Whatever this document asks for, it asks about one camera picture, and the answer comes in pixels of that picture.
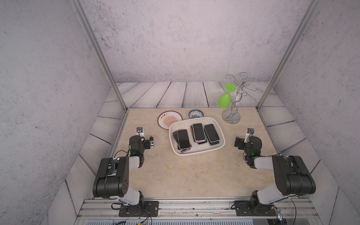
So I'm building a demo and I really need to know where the phone with pink case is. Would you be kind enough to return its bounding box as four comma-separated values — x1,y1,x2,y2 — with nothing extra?
177,129,191,151

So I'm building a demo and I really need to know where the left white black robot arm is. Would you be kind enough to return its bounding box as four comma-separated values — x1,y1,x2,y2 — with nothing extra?
92,135,154,209

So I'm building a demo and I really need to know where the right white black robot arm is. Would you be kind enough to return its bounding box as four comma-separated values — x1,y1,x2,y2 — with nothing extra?
234,136,316,209

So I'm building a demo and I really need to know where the white storage tray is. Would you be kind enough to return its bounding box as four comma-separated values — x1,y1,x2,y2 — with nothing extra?
169,117,226,157

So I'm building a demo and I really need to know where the round plate with red rim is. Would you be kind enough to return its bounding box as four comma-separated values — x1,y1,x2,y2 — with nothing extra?
157,111,182,130

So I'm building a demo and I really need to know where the green plastic wine glass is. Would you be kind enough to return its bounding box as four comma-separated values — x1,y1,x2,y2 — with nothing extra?
217,83,237,108

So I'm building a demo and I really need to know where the small blue white dish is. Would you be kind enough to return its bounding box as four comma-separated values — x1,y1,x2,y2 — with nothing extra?
188,109,204,119

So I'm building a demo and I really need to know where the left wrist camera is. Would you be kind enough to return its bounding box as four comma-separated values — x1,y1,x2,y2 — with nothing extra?
136,127,144,136

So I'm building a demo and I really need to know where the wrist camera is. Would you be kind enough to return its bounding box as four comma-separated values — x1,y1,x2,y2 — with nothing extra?
247,128,254,134
136,127,144,136

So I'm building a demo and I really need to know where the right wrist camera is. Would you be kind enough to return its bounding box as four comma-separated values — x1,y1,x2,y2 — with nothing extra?
247,128,254,134

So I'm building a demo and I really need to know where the silver wire glass rack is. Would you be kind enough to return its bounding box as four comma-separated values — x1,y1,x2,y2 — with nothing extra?
222,72,262,124

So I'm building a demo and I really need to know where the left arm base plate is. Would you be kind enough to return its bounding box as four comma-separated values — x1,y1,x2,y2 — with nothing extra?
119,201,159,217

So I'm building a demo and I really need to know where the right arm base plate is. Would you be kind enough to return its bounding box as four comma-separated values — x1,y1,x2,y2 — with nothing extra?
230,200,277,217

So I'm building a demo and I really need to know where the aluminium front rail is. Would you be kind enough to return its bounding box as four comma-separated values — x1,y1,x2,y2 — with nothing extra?
76,198,322,225

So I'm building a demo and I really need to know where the right aluminium frame post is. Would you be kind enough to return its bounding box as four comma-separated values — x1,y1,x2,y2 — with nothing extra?
256,0,321,112

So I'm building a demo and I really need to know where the aluminium frame post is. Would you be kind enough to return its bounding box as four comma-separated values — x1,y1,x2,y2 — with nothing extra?
256,0,321,112
71,0,128,111

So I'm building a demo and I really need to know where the left aluminium frame post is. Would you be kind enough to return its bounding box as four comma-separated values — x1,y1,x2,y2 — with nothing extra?
71,0,128,111

